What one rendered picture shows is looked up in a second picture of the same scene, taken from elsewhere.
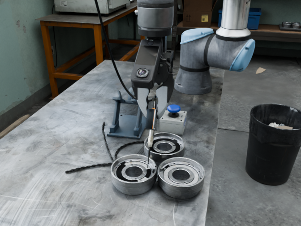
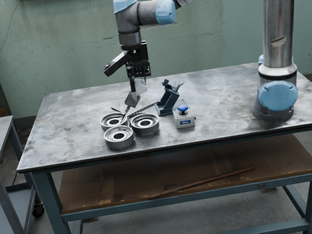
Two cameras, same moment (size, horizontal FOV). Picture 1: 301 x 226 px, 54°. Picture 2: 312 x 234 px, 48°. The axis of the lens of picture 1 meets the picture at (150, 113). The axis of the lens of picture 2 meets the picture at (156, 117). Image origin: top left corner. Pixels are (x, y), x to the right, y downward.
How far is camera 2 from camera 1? 120 cm
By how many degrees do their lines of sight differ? 62
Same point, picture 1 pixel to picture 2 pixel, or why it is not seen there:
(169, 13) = (124, 37)
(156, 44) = (125, 54)
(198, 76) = not seen: hidden behind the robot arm
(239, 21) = (267, 58)
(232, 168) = not seen: outside the picture
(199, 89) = (258, 113)
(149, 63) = (113, 62)
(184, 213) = (97, 150)
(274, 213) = not seen: outside the picture
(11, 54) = (301, 28)
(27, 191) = (93, 105)
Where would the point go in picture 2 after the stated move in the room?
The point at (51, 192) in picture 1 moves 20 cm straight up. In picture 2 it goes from (96, 111) to (86, 68)
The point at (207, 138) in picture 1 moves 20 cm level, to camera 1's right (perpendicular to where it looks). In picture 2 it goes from (180, 139) to (207, 171)
